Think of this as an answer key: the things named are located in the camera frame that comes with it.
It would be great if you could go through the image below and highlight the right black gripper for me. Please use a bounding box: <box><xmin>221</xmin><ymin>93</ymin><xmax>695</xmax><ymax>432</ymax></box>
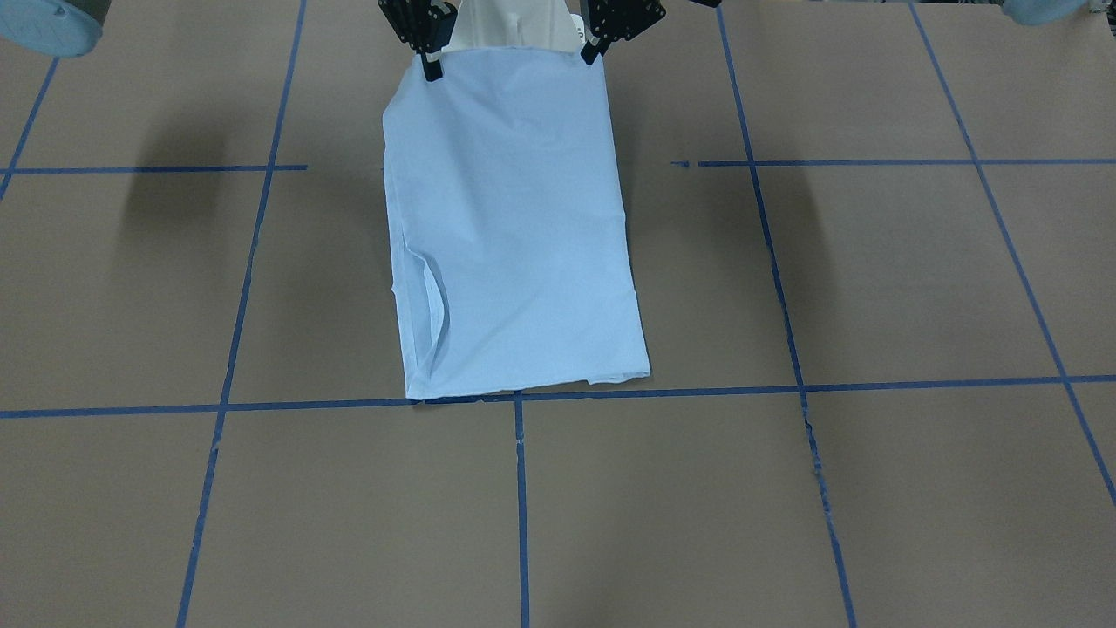
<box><xmin>376</xmin><ymin>0</ymin><xmax>458</xmax><ymax>83</ymax></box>

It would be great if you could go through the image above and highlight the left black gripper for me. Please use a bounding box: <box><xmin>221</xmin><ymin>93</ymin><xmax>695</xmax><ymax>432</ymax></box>
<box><xmin>581</xmin><ymin>1</ymin><xmax>667</xmax><ymax>66</ymax></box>

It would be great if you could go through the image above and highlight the light blue t-shirt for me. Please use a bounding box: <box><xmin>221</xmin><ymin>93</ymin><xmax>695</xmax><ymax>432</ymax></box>
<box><xmin>383</xmin><ymin>47</ymin><xmax>652</xmax><ymax>400</ymax></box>

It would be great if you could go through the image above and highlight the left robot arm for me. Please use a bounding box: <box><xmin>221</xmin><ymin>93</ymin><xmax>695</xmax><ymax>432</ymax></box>
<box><xmin>577</xmin><ymin>1</ymin><xmax>1113</xmax><ymax>65</ymax></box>

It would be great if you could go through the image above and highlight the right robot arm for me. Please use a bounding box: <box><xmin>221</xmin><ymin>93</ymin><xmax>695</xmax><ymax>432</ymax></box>
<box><xmin>1</xmin><ymin>1</ymin><xmax>458</xmax><ymax>83</ymax></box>

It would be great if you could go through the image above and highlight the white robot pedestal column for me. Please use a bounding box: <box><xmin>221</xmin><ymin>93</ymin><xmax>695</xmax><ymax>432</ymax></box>
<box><xmin>443</xmin><ymin>1</ymin><xmax>586</xmax><ymax>52</ymax></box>

